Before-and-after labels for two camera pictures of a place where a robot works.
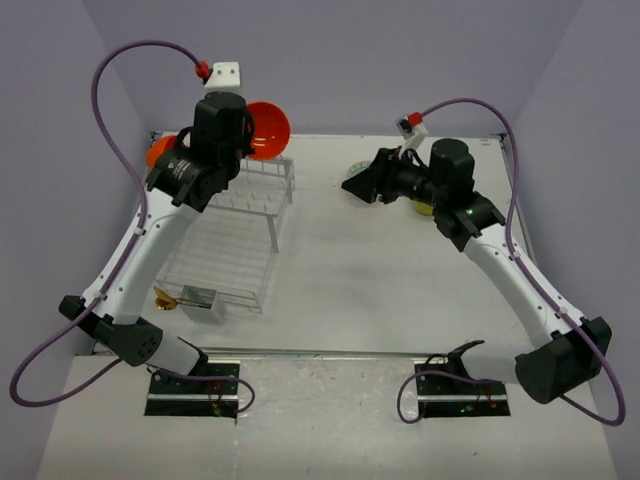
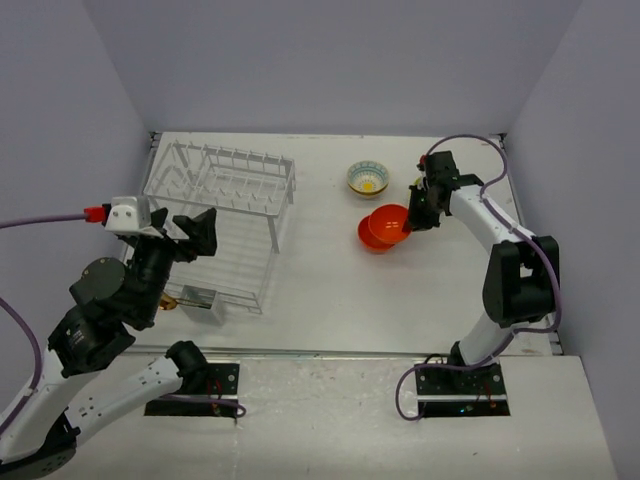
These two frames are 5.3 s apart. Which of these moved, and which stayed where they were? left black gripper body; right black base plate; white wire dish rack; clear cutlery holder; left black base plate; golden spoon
Moved: left black gripper body
Stayed: golden spoon; clear cutlery holder; right black base plate; left black base plate; white wire dish rack
